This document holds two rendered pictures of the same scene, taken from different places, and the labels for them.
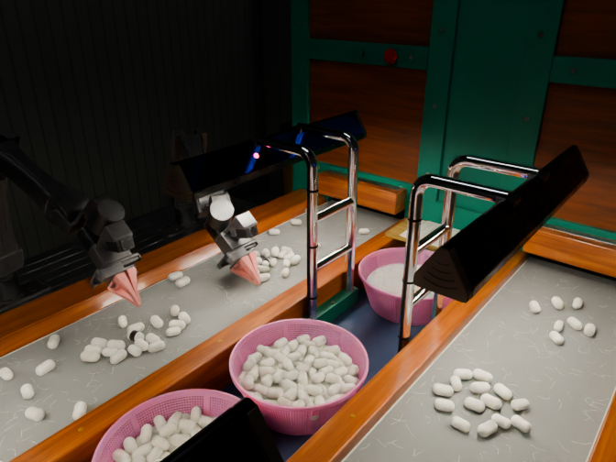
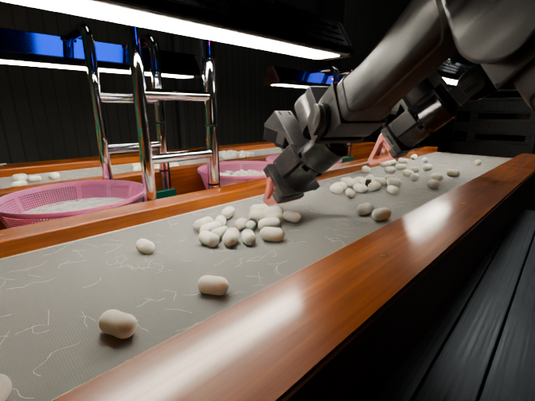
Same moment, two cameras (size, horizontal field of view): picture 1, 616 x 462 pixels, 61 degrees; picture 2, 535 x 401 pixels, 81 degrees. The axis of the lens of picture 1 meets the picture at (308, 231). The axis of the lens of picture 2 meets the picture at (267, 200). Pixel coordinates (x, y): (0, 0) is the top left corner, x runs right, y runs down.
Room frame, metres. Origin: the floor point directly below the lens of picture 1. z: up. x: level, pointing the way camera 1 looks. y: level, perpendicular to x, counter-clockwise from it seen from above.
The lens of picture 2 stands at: (1.71, 0.19, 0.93)
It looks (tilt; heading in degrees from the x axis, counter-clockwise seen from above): 16 degrees down; 187
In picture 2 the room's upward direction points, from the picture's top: straight up
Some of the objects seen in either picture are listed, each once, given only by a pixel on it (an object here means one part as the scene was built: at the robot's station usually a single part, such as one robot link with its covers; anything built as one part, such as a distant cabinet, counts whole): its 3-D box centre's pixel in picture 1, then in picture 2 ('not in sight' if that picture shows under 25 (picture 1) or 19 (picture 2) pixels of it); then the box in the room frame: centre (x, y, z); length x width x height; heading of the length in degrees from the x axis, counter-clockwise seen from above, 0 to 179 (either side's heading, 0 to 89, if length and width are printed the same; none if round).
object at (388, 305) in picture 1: (410, 287); (80, 216); (1.15, -0.26, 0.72); 0.27 x 0.27 x 0.10
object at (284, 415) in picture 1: (299, 377); (244, 183); (0.81, 0.02, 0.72); 0.27 x 0.27 x 0.10
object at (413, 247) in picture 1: (464, 279); (119, 122); (0.89, -0.31, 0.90); 0.20 x 0.19 x 0.45; 141
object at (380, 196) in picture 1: (359, 191); not in sight; (1.57, -0.17, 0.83); 0.30 x 0.06 x 0.07; 51
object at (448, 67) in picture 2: not in sight; (442, 68); (0.44, 0.68, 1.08); 0.62 x 0.08 x 0.07; 141
